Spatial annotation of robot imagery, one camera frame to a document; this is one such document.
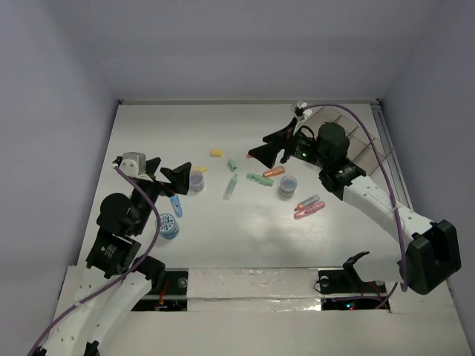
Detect grey orange highlighter pen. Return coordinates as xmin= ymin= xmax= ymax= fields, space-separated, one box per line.
xmin=295 ymin=194 xmax=321 ymax=211

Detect blue highlighter pen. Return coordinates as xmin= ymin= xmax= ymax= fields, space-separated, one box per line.
xmin=170 ymin=195 xmax=183 ymax=217

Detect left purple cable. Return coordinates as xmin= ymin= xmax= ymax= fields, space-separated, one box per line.
xmin=27 ymin=165 xmax=162 ymax=356

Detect pink highlighter pen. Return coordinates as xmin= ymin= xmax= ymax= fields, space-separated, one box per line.
xmin=293 ymin=201 xmax=326 ymax=220

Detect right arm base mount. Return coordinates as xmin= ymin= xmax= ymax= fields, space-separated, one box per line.
xmin=313 ymin=269 xmax=389 ymax=311

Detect yellow marker cap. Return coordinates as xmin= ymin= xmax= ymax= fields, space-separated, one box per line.
xmin=209 ymin=149 xmax=223 ymax=157

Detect green marker cap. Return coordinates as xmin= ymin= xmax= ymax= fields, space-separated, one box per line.
xmin=227 ymin=159 xmax=237 ymax=172

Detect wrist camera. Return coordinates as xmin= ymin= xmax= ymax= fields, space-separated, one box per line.
xmin=112 ymin=152 xmax=146 ymax=179
xmin=292 ymin=101 xmax=308 ymax=121

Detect blue lid pin jar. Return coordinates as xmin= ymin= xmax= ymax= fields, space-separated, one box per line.
xmin=157 ymin=213 xmax=180 ymax=240

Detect clear compartment organizer tray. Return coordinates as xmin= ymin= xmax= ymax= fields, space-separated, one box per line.
xmin=295 ymin=106 xmax=393 ymax=178

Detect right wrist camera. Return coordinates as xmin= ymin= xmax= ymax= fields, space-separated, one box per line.
xmin=292 ymin=101 xmax=308 ymax=121

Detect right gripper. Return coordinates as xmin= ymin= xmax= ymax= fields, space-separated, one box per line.
xmin=248 ymin=117 xmax=329 ymax=169

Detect clear green highlighter body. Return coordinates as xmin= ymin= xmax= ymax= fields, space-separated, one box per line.
xmin=223 ymin=174 xmax=238 ymax=201

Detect paperclip jar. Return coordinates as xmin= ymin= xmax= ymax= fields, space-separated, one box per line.
xmin=189 ymin=171 xmax=205 ymax=193
xmin=278 ymin=175 xmax=298 ymax=198

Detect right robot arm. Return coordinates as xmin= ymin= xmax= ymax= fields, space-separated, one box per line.
xmin=249 ymin=119 xmax=461 ymax=295

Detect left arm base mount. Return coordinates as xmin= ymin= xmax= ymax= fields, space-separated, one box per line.
xmin=132 ymin=269 xmax=189 ymax=312

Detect yellow highlighter body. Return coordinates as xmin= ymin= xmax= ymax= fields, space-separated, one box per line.
xmin=191 ymin=167 xmax=208 ymax=173

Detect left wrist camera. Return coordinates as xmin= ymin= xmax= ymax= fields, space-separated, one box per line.
xmin=112 ymin=152 xmax=146 ymax=179

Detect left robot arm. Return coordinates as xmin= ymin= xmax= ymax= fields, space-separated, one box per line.
xmin=29 ymin=152 xmax=191 ymax=355

